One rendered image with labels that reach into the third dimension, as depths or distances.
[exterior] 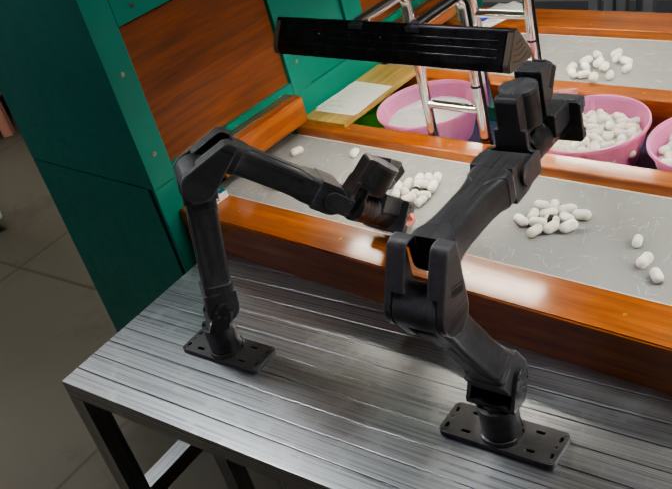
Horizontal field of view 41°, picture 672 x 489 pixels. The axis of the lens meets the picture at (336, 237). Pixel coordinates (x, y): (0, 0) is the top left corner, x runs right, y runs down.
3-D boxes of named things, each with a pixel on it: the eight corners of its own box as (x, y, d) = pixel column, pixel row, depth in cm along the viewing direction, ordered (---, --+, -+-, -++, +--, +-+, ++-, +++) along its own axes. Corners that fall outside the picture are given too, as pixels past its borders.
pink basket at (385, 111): (495, 146, 217) (489, 112, 212) (388, 171, 220) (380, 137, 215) (477, 102, 240) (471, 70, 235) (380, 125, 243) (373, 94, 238)
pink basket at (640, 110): (650, 188, 186) (648, 149, 181) (523, 192, 197) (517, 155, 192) (657, 127, 206) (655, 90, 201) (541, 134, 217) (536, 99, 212)
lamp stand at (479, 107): (459, 214, 196) (419, 22, 172) (388, 199, 209) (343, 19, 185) (504, 171, 206) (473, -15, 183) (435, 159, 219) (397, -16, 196)
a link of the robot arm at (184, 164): (235, 301, 175) (206, 150, 159) (242, 319, 169) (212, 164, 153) (204, 309, 174) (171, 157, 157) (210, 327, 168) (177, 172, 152)
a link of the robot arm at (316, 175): (341, 175, 170) (196, 116, 157) (355, 194, 163) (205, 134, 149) (312, 229, 174) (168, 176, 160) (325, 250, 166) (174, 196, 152)
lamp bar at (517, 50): (510, 75, 162) (505, 38, 158) (274, 54, 202) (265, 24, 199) (533, 56, 166) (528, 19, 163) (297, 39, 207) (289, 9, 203)
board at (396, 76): (345, 128, 225) (344, 124, 225) (303, 122, 235) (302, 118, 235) (421, 71, 244) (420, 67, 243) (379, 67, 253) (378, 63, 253)
